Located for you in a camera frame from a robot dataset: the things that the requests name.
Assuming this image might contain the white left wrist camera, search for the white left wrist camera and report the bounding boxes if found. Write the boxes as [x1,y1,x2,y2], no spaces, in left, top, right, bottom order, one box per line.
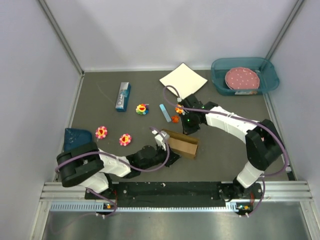
[151,130,170,150]

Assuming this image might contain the orange plush flower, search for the orange plush flower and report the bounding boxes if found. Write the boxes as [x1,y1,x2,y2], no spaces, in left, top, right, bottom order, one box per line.
[175,104,185,115]

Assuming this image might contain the white cable duct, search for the white cable duct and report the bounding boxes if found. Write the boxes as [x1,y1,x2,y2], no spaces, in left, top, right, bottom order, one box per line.
[50,201,250,213]

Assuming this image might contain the dark blue dish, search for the dark blue dish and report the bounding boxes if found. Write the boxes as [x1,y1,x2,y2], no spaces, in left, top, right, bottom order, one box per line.
[63,128,93,152]

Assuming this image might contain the white square plate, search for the white square plate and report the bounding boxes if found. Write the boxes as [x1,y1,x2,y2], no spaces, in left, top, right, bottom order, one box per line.
[159,63,208,99]

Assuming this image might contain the blue toothpaste box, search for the blue toothpaste box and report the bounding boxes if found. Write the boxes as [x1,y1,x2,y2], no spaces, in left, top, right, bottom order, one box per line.
[115,82,131,112]

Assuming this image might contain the teal plastic bin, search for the teal plastic bin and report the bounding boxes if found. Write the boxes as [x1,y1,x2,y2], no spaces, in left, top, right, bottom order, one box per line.
[211,57,280,96]

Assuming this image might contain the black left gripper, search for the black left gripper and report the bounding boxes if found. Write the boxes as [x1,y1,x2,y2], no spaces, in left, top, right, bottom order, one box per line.
[140,142,182,171]

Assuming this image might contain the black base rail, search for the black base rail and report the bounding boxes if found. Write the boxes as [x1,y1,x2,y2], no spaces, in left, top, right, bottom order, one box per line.
[101,181,262,208]

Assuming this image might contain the rainbow plush flower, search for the rainbow plush flower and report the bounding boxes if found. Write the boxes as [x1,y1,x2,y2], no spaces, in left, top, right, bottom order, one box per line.
[135,103,149,116]

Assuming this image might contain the brown cardboard box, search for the brown cardboard box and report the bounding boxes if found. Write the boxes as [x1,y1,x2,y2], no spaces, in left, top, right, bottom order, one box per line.
[163,129,200,160]

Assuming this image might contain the light blue stick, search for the light blue stick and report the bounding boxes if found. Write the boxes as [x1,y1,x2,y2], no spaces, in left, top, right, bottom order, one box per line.
[159,104,172,123]

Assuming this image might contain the orange red small toy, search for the orange red small toy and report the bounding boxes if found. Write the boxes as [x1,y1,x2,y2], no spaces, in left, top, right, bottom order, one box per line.
[171,115,180,123]

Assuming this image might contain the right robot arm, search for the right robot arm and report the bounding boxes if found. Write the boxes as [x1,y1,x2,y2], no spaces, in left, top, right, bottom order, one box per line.
[175,94,285,201]

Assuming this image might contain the pink dotted plate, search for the pink dotted plate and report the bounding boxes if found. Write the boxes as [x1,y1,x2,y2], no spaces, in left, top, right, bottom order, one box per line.
[224,67,260,90]

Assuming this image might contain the pink plush flower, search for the pink plush flower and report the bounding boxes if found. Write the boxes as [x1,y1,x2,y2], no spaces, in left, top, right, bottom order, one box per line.
[119,133,132,147]
[95,126,108,140]

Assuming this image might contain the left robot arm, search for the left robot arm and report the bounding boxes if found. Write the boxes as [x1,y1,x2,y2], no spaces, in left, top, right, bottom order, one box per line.
[56,142,181,199]

